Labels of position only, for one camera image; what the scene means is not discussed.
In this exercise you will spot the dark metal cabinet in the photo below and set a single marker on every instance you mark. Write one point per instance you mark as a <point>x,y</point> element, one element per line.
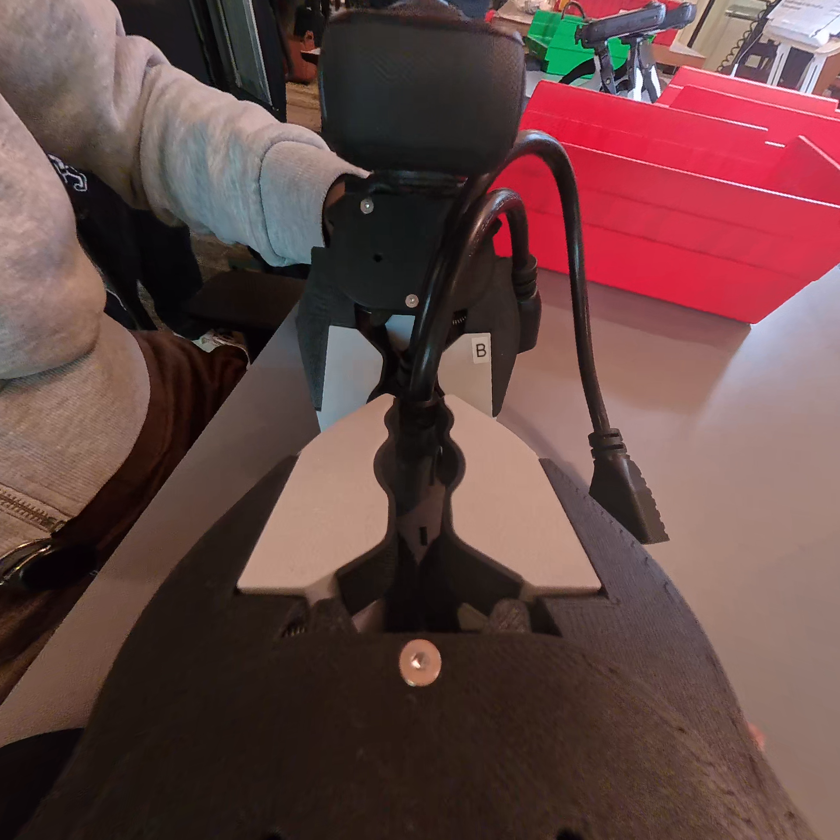
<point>197,52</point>

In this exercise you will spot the black device on white stand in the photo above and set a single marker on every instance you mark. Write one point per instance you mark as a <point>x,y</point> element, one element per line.
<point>617,26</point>

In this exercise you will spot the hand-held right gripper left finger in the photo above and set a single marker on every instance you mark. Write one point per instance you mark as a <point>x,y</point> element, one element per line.
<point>315,518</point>

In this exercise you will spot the white shelf unit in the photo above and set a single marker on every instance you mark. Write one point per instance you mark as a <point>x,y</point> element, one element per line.
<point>797,33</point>

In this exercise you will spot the green plastic bin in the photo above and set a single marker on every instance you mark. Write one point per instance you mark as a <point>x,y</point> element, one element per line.
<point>558,46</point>

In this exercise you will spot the person's left forearm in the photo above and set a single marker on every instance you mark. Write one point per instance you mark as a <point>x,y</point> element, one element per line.
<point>229,164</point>

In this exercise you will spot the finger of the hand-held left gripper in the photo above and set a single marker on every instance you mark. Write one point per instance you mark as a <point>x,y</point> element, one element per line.
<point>476,380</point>
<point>344,374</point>

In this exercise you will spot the dark printed shirt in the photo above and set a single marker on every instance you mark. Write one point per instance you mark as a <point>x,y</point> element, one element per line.
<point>111,229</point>

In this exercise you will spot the red plastic bin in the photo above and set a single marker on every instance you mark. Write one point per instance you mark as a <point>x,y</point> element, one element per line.
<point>623,111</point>
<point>656,249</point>

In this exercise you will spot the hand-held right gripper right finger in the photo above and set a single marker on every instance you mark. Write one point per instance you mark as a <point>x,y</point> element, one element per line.
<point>518,518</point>

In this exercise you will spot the black ribbed socket connector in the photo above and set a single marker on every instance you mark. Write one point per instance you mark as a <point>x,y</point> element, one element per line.
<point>623,499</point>

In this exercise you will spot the grey zip hoodie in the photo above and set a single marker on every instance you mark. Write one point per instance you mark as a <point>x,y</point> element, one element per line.
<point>52,394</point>

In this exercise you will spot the black power plug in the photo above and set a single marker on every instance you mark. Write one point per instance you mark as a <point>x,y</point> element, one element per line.
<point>423,459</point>

